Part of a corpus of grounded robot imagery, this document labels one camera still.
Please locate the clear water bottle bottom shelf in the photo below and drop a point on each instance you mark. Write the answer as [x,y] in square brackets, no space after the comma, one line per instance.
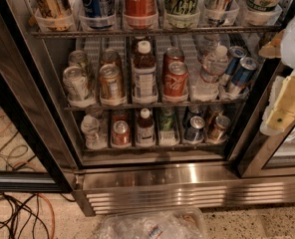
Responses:
[95,135]

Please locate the clear water bottle shelf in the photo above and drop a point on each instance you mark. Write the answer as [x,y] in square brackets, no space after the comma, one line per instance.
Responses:
[95,135]
[213,67]

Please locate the red Coca-Cola can top shelf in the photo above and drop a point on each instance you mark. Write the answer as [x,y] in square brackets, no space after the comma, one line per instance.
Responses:
[139,13]

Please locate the gold can front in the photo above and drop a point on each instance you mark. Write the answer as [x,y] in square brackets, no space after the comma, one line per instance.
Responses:
[111,82]

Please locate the clear plastic bin on floor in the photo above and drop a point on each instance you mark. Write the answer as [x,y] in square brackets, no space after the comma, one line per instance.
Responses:
[176,223]

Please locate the glass fridge door left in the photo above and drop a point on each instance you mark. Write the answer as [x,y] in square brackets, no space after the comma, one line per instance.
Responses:
[50,181]

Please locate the gold can back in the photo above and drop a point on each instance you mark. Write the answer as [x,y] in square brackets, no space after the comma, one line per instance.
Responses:
[111,56]

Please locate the brown tea bottle shelf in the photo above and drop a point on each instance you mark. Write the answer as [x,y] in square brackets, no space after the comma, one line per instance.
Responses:
[144,69]
[145,129]

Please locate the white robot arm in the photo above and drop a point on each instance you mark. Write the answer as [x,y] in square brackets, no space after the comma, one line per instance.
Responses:
[280,112]

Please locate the red Coke can front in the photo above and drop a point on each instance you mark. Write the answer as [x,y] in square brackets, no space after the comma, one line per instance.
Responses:
[175,78]

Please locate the gold can bottom right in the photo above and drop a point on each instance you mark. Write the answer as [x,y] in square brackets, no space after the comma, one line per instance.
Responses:
[218,128]

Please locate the orange soda can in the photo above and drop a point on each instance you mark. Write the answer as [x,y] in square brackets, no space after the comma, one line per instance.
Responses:
[54,8]

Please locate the brown tea bottle bottom shelf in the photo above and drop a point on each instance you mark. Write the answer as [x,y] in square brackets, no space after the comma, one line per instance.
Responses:
[145,129]

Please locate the silver can back left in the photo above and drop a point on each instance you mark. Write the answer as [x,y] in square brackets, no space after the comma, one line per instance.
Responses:
[79,58]

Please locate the gold can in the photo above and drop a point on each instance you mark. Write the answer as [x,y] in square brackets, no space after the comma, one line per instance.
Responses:
[111,82]
[111,56]
[218,128]

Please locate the blue Red Bull can back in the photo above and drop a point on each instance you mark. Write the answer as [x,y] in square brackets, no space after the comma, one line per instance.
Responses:
[235,54]

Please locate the blue can bottom shelf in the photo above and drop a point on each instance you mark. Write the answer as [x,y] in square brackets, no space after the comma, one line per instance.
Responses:
[194,129]

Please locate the clear water bottle middle shelf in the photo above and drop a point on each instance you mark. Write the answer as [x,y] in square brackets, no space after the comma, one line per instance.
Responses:
[213,67]

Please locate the clear plastic can tray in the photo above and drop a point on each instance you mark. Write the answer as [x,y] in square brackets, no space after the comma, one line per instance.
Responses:
[55,25]

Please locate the silver can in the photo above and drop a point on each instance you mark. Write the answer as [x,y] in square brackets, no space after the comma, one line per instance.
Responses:
[79,58]
[76,82]

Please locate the red can bottom shelf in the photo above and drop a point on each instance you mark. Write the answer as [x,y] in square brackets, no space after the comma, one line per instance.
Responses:
[121,133]

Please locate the blue Pepsi can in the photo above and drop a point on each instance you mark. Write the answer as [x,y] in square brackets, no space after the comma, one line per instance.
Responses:
[99,12]

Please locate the blue Red Bull can front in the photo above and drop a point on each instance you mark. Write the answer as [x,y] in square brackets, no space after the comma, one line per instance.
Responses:
[244,73]

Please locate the brown tea bottle middle shelf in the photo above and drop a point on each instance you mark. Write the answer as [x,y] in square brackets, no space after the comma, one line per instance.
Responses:
[144,69]

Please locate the silver can front left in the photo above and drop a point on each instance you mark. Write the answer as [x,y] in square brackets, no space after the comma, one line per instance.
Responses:
[76,82]

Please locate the red coke can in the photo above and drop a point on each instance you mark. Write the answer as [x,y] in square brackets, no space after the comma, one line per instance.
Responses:
[172,54]
[175,78]

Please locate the red Coke can back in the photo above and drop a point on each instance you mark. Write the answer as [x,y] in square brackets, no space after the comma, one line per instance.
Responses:
[172,54]

